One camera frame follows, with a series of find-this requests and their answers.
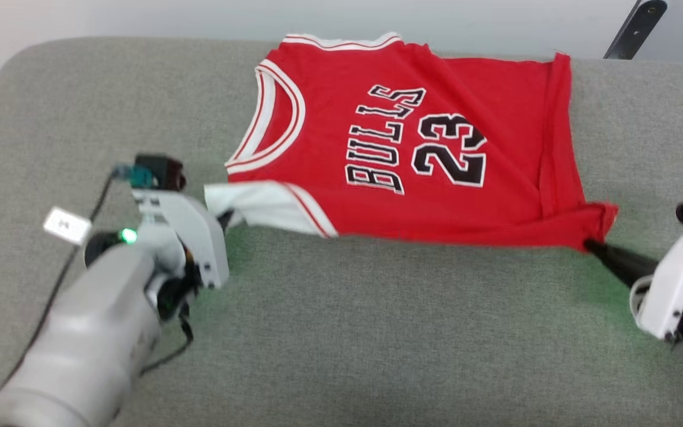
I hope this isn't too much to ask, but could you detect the red basketball jersey white trim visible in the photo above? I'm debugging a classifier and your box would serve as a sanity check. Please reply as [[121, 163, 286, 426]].
[[204, 33, 620, 254]]

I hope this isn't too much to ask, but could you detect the teal left camera connector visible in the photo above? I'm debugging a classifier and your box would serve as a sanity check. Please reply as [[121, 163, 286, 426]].
[[113, 164, 158, 190]]

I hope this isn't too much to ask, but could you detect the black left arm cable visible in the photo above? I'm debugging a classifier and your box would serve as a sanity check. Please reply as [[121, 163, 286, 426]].
[[0, 171, 118, 395]]

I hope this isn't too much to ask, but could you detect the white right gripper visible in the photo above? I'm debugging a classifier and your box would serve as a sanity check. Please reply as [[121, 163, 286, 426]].
[[585, 228, 683, 342]]

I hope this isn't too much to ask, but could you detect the black wall bracket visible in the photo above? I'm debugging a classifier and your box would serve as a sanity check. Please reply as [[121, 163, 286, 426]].
[[603, 0, 668, 60]]

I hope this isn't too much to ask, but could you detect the white cable label tag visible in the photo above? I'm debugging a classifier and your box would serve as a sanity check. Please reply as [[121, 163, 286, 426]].
[[43, 206, 92, 246]]

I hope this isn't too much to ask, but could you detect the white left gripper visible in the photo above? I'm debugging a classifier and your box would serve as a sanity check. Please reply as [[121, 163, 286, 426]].
[[131, 189, 235, 291]]

